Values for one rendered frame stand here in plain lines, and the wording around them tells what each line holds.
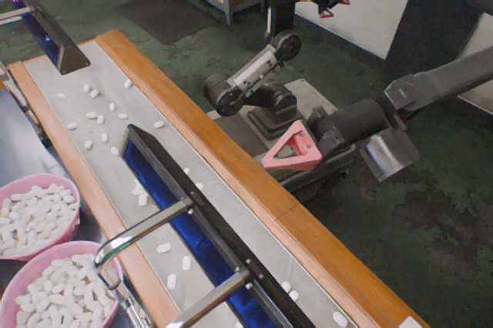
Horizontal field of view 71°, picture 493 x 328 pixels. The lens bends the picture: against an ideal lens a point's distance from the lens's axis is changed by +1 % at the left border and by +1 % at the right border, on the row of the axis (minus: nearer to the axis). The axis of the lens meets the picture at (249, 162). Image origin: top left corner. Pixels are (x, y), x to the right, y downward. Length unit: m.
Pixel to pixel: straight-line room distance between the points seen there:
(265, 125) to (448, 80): 0.98
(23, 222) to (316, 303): 0.81
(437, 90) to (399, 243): 1.35
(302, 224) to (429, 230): 1.17
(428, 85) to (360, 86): 2.11
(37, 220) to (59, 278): 0.20
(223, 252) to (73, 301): 0.53
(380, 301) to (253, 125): 0.98
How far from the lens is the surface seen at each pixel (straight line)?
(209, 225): 0.54
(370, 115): 0.55
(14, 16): 1.21
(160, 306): 0.87
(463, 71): 0.71
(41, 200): 1.17
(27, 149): 1.45
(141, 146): 0.67
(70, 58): 1.02
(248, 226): 0.96
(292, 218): 0.95
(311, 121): 0.51
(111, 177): 1.14
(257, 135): 1.55
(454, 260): 1.99
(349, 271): 0.91
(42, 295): 1.01
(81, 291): 0.97
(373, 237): 1.89
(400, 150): 0.55
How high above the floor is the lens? 1.57
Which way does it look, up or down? 50 degrees down
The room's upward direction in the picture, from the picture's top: straight up
